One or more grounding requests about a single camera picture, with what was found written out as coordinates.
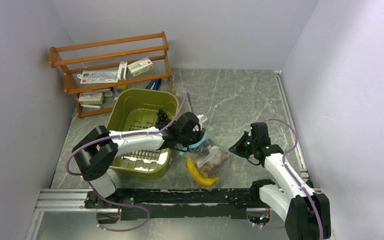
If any small white upright box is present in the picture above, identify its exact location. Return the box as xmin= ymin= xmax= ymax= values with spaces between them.
xmin=117 ymin=61 xmax=128 ymax=81

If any clear zip top bag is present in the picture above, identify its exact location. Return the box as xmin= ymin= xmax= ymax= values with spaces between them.
xmin=179 ymin=126 xmax=232 ymax=189

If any dark fake grape bunch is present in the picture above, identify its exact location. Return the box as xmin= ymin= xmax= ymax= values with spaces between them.
xmin=155 ymin=109 xmax=170 ymax=130

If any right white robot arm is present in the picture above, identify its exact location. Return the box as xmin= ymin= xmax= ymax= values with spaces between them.
xmin=228 ymin=122 xmax=332 ymax=240

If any white green box on shelf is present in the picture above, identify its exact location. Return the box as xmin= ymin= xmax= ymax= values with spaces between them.
xmin=127 ymin=57 xmax=154 ymax=77

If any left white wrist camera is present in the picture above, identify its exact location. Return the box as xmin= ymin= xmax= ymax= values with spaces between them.
xmin=197 ymin=114 xmax=208 ymax=128

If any white box lower shelf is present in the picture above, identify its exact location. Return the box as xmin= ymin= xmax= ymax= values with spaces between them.
xmin=78 ymin=92 xmax=104 ymax=105

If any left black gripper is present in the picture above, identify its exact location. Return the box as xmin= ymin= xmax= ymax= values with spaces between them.
xmin=179 ymin=128 xmax=210 ymax=157

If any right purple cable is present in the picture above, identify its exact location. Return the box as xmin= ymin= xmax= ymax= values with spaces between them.
xmin=251 ymin=118 xmax=325 ymax=240

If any yellow fake banana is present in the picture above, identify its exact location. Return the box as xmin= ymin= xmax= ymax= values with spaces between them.
xmin=186 ymin=157 xmax=220 ymax=187

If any clear blister pack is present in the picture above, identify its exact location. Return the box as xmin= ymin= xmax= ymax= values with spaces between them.
xmin=77 ymin=70 xmax=119 ymax=84

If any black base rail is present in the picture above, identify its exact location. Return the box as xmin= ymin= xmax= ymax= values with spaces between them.
xmin=84 ymin=188 xmax=282 ymax=221

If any aluminium frame rail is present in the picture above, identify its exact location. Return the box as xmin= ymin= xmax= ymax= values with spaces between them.
xmin=35 ymin=188 xmax=89 ymax=212

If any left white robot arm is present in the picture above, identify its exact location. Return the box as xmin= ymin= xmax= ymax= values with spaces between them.
xmin=70 ymin=111 xmax=207 ymax=208

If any olive green plastic bin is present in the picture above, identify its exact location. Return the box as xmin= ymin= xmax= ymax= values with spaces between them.
xmin=106 ymin=88 xmax=180 ymax=179

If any orange wooden shelf rack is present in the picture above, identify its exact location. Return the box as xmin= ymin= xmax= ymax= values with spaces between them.
xmin=48 ymin=31 xmax=174 ymax=118

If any blue stapler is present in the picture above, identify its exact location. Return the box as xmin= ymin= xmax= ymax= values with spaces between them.
xmin=146 ymin=78 xmax=162 ymax=91

